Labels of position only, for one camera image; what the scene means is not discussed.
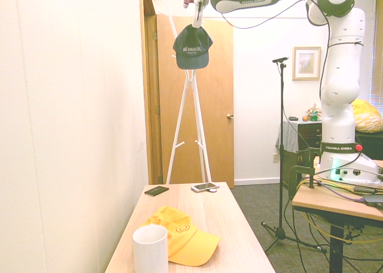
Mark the dark blue denim cap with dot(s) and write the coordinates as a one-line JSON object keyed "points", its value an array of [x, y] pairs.
{"points": [[191, 45]]}

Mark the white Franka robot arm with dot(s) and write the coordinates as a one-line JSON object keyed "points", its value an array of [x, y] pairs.
{"points": [[339, 90]]}

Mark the yellow smiley cap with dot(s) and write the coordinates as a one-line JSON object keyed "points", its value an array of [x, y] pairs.
{"points": [[182, 234]]}

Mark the white coat rack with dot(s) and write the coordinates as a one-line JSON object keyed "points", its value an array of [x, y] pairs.
{"points": [[189, 81]]}

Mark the wooden door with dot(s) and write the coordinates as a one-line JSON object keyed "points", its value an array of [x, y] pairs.
{"points": [[215, 90]]}

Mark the brass door knob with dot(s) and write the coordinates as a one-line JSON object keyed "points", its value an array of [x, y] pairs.
{"points": [[229, 115]]}

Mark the black shallow bowl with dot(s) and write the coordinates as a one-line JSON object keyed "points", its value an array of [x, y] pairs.
{"points": [[293, 117]]}

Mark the orange fruit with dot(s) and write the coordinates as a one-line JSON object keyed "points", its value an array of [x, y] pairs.
{"points": [[304, 118]]}

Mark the grey cloth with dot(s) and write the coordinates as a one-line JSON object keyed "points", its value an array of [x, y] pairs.
{"points": [[288, 135]]}

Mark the black tripod stand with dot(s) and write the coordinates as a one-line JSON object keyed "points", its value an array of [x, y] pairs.
{"points": [[281, 153]]}

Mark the dark wood dresser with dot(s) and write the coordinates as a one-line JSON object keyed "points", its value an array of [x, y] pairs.
{"points": [[308, 135]]}

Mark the white smartphone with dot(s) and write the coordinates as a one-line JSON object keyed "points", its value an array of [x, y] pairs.
{"points": [[204, 186]]}

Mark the black wallet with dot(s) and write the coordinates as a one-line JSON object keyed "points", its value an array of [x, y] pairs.
{"points": [[156, 191]]}

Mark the black C-clamp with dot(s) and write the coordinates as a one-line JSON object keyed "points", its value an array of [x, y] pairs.
{"points": [[294, 172]]}

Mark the window blind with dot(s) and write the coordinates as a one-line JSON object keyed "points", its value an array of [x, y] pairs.
{"points": [[377, 60]]}

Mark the yellow patterned bag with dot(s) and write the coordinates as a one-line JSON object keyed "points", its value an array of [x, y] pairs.
{"points": [[366, 117]]}

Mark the red stop button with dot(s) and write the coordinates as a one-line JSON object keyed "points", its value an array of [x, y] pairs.
{"points": [[358, 148]]}

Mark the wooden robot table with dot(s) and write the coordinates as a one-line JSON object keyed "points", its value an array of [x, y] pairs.
{"points": [[323, 204]]}

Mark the white cup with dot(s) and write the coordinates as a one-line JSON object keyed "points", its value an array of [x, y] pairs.
{"points": [[150, 252]]}

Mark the black flat device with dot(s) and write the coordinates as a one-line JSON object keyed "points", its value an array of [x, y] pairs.
{"points": [[374, 199]]}

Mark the wooden door frame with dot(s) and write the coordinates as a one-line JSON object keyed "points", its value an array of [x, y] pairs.
{"points": [[149, 75]]}

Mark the black bar camera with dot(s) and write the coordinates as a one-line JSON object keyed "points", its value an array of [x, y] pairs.
{"points": [[280, 59]]}

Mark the framed wall picture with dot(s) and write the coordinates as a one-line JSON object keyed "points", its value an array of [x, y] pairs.
{"points": [[306, 63]]}

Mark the white wall outlet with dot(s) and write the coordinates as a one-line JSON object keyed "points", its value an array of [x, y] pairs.
{"points": [[274, 158]]}

